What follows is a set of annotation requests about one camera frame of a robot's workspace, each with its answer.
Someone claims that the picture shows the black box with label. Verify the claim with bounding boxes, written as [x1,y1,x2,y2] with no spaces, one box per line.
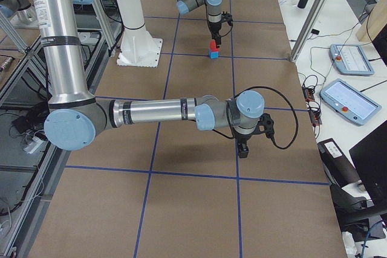
[317,138,360,187]

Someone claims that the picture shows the blue wooden cube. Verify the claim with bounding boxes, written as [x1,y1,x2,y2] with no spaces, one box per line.
[209,49,219,59]

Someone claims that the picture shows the lower teach pendant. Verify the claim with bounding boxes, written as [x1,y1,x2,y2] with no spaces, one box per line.
[319,79,382,126]

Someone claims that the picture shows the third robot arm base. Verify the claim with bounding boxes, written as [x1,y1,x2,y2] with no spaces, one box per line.
[1,0,39,29]

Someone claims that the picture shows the black computer monitor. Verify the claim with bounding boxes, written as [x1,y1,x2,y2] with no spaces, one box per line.
[350,127,386,204]

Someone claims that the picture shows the red wooden cube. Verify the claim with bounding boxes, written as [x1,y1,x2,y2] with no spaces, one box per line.
[210,39,219,52]

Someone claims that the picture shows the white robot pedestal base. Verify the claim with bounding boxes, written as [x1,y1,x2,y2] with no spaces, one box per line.
[117,0,163,68]

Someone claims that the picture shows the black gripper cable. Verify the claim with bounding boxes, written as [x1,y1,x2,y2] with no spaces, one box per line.
[211,85,300,150]

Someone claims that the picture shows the aluminium side frame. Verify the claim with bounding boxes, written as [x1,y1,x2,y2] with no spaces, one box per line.
[0,0,122,256]

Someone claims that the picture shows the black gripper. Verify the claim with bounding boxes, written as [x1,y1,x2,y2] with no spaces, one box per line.
[232,113,275,158]
[207,11,233,48]

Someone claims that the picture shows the blue tape grid lines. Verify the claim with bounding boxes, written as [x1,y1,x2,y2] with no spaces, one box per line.
[0,0,330,258]

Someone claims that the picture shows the orange black connector board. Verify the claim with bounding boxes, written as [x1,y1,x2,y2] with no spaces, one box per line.
[302,86,322,127]

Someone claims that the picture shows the upper teach pendant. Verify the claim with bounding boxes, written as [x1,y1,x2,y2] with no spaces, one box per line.
[330,44,374,76]

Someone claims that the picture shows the aluminium frame post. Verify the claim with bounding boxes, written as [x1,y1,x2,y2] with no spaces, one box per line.
[288,0,327,63]

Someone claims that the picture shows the teach pendant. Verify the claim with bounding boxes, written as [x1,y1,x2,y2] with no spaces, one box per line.
[330,44,374,76]
[319,79,382,126]

